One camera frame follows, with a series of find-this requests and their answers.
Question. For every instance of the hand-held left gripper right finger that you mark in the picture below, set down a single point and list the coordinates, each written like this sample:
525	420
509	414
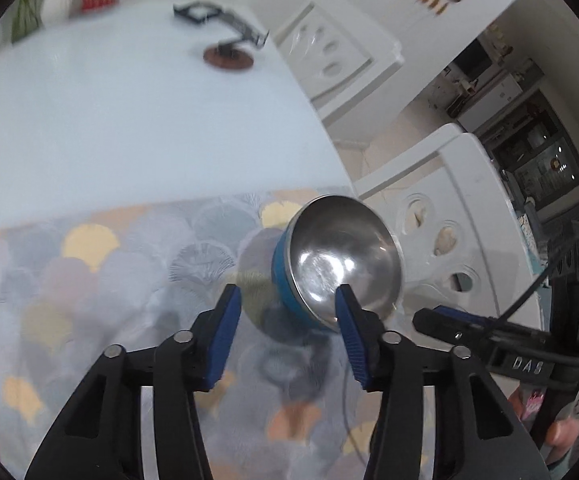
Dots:
352	340

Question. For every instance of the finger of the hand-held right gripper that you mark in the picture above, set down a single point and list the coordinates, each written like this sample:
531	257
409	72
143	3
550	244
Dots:
444	321

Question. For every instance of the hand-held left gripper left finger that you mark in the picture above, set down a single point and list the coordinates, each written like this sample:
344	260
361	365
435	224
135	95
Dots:
222	340

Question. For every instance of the blue steel bowl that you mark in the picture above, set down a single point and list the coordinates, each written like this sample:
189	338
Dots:
339	250

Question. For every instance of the person's right hand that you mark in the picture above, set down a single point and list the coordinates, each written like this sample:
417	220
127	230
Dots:
564	432

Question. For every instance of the white dining chair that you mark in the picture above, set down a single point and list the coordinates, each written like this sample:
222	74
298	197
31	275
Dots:
339	50
464	195

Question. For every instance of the fan-pattern tablecloth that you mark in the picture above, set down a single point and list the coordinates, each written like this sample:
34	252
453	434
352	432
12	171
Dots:
94	310

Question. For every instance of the dark display cabinet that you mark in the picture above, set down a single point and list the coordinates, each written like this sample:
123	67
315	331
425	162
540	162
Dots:
539	155

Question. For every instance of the phone stand with brown base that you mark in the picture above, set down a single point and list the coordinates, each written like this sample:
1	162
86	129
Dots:
225	57

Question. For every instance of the glass vase with green stems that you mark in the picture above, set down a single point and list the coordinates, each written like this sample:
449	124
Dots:
25	17

